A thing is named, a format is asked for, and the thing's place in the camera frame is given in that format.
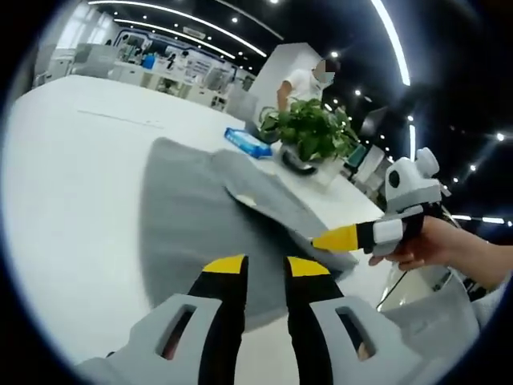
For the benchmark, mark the grey and black plant pot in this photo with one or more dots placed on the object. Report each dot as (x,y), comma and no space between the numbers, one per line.
(296,162)

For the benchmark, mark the person's grey clothing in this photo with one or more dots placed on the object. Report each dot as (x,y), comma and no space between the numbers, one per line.
(441,325)

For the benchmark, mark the grey office chair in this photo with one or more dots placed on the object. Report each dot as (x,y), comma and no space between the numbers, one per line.
(242,105)

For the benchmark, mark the grey towel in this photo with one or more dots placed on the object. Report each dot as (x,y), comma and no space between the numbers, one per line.
(192,240)

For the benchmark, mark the long ceiling light strip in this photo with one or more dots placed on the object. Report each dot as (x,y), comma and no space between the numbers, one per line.
(394,44)

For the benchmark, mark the teal chair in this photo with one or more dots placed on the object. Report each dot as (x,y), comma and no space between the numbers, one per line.
(356,157)

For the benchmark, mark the green leafy plant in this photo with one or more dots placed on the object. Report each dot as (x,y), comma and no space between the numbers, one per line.
(308,124)

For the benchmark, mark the person's right hand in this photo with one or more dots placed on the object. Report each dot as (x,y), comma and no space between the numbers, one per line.
(435,244)

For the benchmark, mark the blue wipes packet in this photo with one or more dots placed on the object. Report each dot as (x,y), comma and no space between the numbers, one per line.
(248,144)

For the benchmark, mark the blue water jug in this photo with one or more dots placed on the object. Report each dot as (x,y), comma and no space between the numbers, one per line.
(148,62)

